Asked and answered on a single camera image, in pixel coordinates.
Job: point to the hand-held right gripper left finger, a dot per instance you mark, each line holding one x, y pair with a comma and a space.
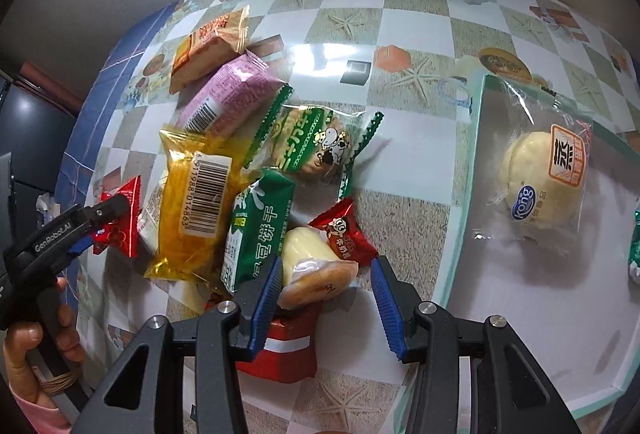
261, 309

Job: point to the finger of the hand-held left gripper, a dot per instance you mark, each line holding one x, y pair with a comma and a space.
80, 245
105, 213

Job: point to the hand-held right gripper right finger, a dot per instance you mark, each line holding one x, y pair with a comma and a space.
387, 309

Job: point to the shiny red snack packet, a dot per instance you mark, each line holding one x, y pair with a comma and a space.
122, 224

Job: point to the white snack packet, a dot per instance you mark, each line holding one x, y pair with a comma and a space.
150, 214

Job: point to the red white-striped snack box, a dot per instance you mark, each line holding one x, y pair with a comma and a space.
285, 354

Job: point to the brown cake clear wrapper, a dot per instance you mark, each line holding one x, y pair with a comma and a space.
320, 284

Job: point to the pale yellow bun packet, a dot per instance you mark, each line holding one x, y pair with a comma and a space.
305, 249

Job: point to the green biscuit packet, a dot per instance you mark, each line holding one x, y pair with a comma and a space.
257, 224

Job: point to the small red candy packet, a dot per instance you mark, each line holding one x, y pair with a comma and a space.
345, 231

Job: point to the yellow clear snack packet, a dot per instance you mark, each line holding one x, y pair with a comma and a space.
195, 209

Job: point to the pink snack packet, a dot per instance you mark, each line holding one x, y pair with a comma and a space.
232, 94

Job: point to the clear green-edged biscuit packet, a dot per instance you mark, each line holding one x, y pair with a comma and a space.
310, 139

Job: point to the orange snack packet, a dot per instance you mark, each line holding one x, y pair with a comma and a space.
207, 49

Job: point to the person's left forearm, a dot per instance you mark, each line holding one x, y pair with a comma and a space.
40, 411

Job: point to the person's left hand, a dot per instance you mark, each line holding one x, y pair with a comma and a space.
25, 359

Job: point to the blue plaid cloth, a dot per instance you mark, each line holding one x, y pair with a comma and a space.
100, 104

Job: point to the dark cabinet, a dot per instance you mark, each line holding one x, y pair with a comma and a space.
30, 129

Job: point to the steamed cake clear packet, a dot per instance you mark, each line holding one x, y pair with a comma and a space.
542, 184

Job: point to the dark green snack packet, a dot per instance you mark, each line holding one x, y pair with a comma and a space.
635, 249

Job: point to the printed checkered tablecloth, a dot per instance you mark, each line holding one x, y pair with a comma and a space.
400, 39

